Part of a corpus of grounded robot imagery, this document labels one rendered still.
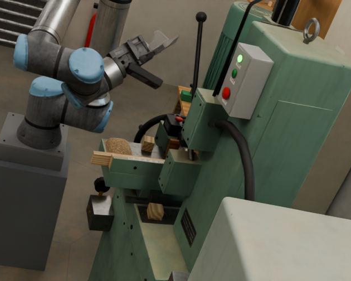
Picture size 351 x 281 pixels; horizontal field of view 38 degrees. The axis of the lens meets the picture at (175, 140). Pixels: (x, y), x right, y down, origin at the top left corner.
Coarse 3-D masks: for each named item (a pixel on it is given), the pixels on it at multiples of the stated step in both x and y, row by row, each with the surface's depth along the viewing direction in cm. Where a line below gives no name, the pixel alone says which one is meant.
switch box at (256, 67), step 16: (240, 48) 123; (256, 48) 125; (240, 64) 122; (256, 64) 118; (272, 64) 119; (224, 80) 129; (240, 80) 121; (256, 80) 120; (240, 96) 122; (256, 96) 123; (240, 112) 124
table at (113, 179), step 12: (132, 144) 184; (156, 144) 195; (144, 156) 179; (156, 156) 182; (108, 168) 166; (108, 180) 166; (120, 180) 167; (132, 180) 168; (144, 180) 169; (156, 180) 171
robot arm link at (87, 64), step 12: (84, 48) 131; (60, 60) 130; (72, 60) 129; (84, 60) 130; (96, 60) 131; (60, 72) 131; (72, 72) 129; (84, 72) 129; (96, 72) 130; (72, 84) 135; (84, 84) 133; (96, 84) 135
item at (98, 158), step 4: (96, 152) 164; (100, 152) 165; (104, 152) 166; (92, 156) 164; (96, 156) 164; (100, 156) 164; (104, 156) 164; (108, 156) 165; (136, 156) 170; (92, 160) 164; (96, 160) 165; (100, 160) 165; (104, 160) 165; (108, 160) 166; (100, 164) 166; (104, 164) 166; (108, 164) 167
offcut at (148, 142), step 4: (144, 136) 184; (148, 136) 184; (144, 140) 181; (148, 140) 182; (152, 140) 182; (144, 144) 181; (148, 144) 181; (152, 144) 181; (144, 148) 182; (148, 148) 182; (152, 148) 182
